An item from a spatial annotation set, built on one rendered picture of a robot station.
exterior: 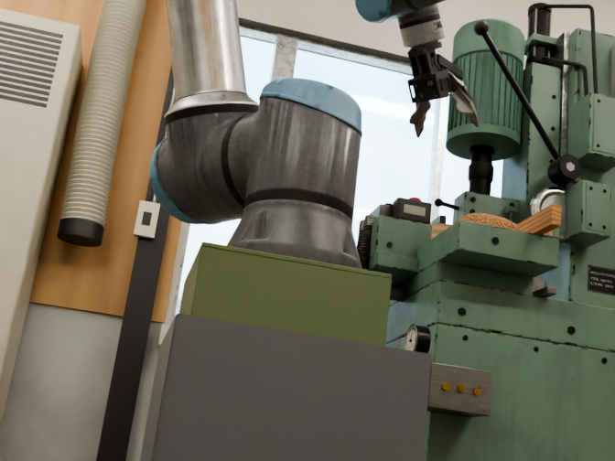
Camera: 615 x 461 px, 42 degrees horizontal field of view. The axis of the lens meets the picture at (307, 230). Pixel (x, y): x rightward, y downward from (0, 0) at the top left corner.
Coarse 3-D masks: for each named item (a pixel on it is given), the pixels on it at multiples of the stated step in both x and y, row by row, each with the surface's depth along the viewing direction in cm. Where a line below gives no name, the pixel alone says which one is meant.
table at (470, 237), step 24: (432, 240) 168; (456, 240) 154; (480, 240) 154; (504, 240) 155; (528, 240) 156; (552, 240) 158; (384, 264) 171; (408, 264) 172; (480, 264) 161; (504, 264) 159; (528, 264) 157; (552, 264) 156
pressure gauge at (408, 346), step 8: (408, 328) 152; (416, 328) 148; (424, 328) 149; (408, 336) 152; (416, 336) 147; (424, 336) 148; (408, 344) 151; (416, 344) 147; (424, 344) 147; (424, 352) 148
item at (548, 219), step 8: (552, 208) 152; (560, 208) 152; (536, 216) 157; (544, 216) 154; (552, 216) 151; (560, 216) 152; (520, 224) 164; (528, 224) 160; (536, 224) 157; (544, 224) 154; (552, 224) 151; (560, 224) 151; (536, 232) 157; (544, 232) 156
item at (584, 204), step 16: (576, 192) 176; (592, 192) 174; (608, 192) 175; (576, 208) 175; (592, 208) 173; (608, 208) 174; (576, 224) 174; (592, 224) 172; (608, 224) 173; (576, 240) 177; (592, 240) 176
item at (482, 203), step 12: (468, 192) 186; (456, 204) 191; (468, 204) 186; (480, 204) 186; (492, 204) 187; (504, 204) 188; (516, 204) 188; (456, 216) 189; (504, 216) 187; (516, 216) 187
